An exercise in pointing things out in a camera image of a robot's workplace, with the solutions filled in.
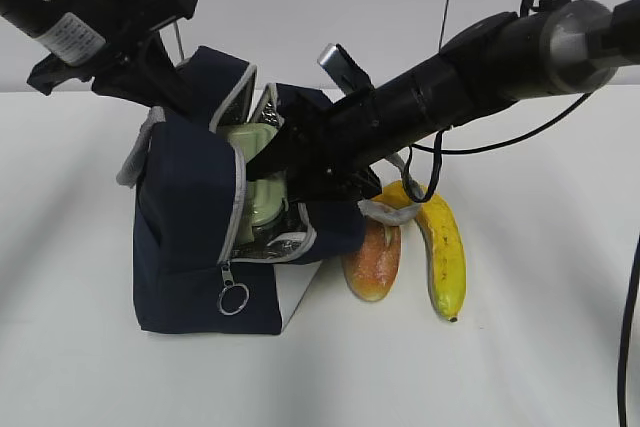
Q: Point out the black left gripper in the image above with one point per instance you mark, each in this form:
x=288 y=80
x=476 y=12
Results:
x=121 y=53

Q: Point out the brown bread roll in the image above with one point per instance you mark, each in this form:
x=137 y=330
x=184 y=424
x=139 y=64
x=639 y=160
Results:
x=371 y=271

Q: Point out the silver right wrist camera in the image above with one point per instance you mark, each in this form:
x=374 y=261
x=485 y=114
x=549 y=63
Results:
x=346 y=74

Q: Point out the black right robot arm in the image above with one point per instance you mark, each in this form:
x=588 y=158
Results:
x=560 y=47

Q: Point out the green lidded glass container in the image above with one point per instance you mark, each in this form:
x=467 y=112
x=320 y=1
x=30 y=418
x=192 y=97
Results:
x=264 y=199

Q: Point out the yellow banana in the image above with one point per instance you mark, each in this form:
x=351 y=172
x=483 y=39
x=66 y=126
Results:
x=446 y=262

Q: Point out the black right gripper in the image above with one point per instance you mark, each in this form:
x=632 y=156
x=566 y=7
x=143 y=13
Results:
x=320 y=173

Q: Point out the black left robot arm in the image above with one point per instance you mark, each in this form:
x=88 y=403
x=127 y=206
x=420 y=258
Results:
x=33 y=17

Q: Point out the navy blue lunch bag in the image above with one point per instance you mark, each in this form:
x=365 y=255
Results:
x=188 y=274

